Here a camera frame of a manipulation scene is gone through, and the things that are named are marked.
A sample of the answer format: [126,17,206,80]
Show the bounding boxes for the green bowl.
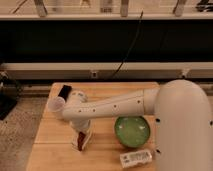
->
[114,116,150,148]

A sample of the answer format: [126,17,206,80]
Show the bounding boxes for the white plastic cup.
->
[47,96,66,119]

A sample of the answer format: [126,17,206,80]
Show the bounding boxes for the black cable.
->
[104,10,145,80]

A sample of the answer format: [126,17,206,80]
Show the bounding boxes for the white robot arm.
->
[63,80,213,171]

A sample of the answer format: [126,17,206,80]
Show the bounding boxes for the black rectangular block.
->
[58,85,72,100]

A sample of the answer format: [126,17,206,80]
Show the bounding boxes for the red chili pepper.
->
[77,132,86,151]

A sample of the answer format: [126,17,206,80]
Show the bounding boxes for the white labelled box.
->
[120,149,152,168]

